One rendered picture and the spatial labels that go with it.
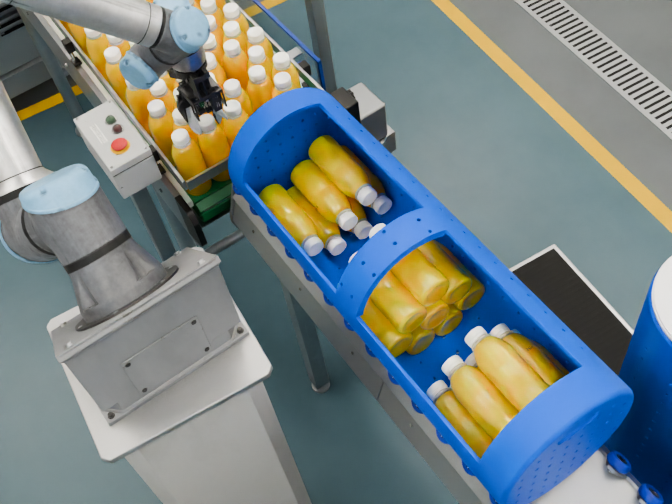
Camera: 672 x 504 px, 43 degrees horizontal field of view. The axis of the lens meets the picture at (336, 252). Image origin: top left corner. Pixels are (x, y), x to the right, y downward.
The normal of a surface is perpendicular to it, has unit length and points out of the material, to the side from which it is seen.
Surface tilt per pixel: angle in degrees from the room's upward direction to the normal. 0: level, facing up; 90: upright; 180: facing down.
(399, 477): 0
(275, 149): 90
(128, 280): 29
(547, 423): 17
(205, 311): 90
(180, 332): 90
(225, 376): 0
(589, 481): 0
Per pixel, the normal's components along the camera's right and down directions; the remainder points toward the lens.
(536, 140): -0.11, -0.57
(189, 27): 0.61, -0.14
